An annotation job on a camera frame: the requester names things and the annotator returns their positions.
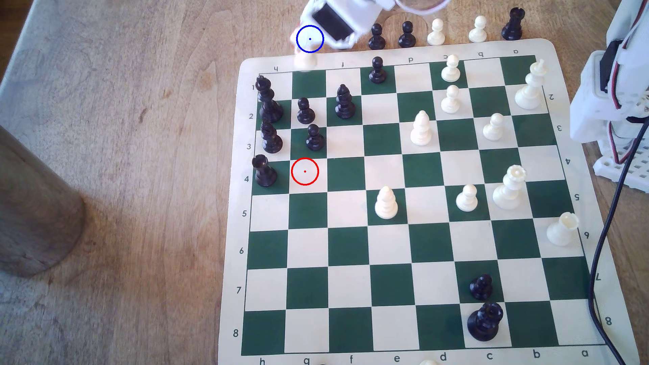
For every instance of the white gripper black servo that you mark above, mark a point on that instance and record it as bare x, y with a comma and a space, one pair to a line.
302, 41

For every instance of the white rook with flat top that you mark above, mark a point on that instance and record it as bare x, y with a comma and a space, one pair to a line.
306, 61

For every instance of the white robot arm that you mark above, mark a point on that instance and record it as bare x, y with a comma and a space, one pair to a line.
588, 106

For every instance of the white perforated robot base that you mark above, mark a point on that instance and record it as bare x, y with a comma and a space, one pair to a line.
628, 172

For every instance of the green and cream chess mat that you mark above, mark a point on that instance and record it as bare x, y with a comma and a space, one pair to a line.
350, 289

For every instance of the white chess piece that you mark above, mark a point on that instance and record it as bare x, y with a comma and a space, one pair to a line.
428, 362

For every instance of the black pawn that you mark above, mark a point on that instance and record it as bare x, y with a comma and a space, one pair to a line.
305, 112
376, 39
480, 288
315, 139
406, 37
377, 72

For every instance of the black king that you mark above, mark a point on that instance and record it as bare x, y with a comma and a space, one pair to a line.
267, 104

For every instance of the black bishop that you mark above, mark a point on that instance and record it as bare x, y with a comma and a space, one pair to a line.
270, 139
345, 104

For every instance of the white pawn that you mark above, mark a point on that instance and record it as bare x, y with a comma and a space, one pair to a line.
450, 72
436, 35
450, 102
477, 32
466, 200
493, 130

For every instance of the white bishop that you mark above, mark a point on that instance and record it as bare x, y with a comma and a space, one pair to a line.
386, 205
421, 132

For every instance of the white king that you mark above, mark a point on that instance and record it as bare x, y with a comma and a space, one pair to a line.
529, 94

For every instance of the white queen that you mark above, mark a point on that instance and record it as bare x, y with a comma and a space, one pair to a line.
507, 195

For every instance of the black queen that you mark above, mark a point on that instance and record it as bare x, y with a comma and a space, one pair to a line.
484, 323

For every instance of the round wooden post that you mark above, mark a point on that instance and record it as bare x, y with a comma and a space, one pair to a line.
30, 213

